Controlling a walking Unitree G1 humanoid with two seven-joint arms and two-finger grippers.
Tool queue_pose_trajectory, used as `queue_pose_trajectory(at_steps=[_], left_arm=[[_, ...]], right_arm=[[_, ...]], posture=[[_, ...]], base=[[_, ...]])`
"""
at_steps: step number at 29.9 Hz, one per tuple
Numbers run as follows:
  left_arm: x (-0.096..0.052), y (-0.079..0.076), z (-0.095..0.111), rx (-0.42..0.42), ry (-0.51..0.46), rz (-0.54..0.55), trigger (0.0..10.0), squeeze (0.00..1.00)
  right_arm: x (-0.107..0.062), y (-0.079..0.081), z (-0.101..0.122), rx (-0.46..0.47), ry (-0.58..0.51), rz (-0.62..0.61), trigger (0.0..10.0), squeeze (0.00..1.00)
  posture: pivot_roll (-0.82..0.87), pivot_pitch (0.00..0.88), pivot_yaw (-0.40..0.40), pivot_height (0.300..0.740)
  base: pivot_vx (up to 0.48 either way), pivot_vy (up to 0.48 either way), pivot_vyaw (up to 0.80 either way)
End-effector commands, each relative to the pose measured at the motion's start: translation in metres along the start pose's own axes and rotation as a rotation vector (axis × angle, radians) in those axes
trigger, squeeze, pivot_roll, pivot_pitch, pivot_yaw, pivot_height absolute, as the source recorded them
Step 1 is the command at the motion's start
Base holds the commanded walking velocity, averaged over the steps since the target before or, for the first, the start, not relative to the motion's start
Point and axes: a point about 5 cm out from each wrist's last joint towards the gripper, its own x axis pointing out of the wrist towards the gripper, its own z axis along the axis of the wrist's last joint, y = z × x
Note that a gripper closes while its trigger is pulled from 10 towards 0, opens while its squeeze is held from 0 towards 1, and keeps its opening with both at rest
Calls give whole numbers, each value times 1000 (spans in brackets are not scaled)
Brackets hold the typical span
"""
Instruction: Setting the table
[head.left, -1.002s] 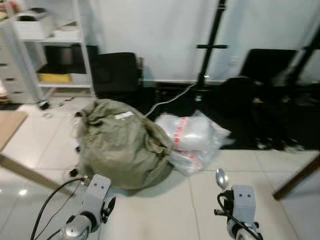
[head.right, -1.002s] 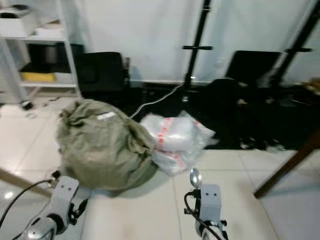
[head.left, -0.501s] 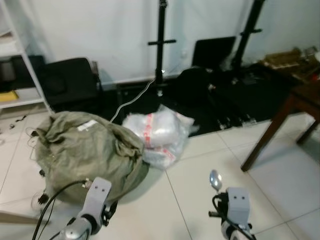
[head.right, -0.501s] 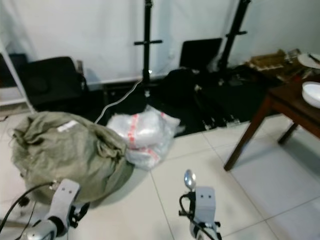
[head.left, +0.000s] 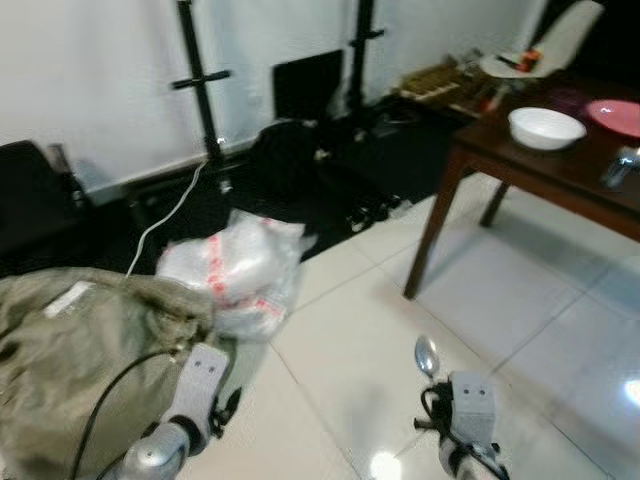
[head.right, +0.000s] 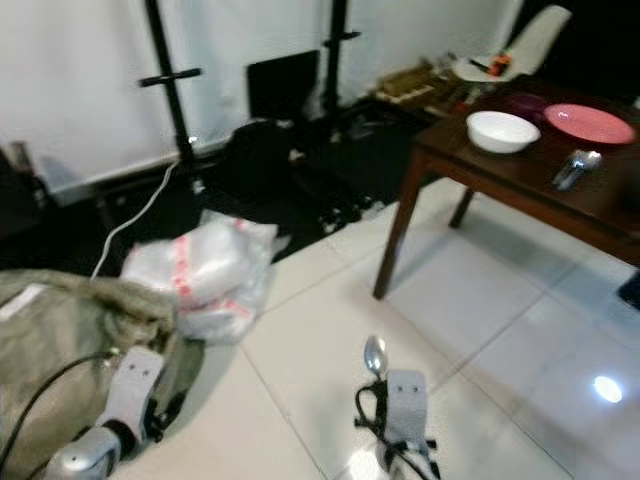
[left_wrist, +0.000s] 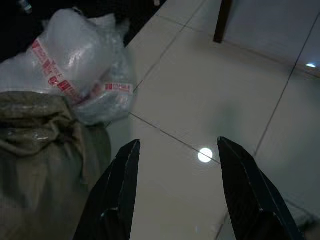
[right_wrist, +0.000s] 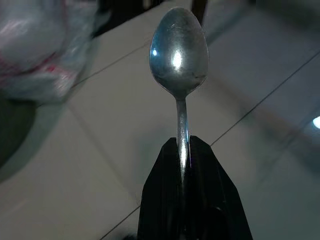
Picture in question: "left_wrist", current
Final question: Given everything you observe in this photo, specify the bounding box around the dark wooden table leg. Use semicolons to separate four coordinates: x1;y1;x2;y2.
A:
213;0;234;44

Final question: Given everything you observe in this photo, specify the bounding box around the olive green sack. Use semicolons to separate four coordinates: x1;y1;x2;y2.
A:
0;90;112;240

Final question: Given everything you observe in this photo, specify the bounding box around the bubble wrap bundle red tape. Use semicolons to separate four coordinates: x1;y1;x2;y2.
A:
0;8;138;126

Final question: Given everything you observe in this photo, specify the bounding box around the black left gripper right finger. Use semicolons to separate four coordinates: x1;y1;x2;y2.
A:
217;135;305;240

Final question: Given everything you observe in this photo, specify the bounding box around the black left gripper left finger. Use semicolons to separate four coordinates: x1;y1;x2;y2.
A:
73;139;141;240

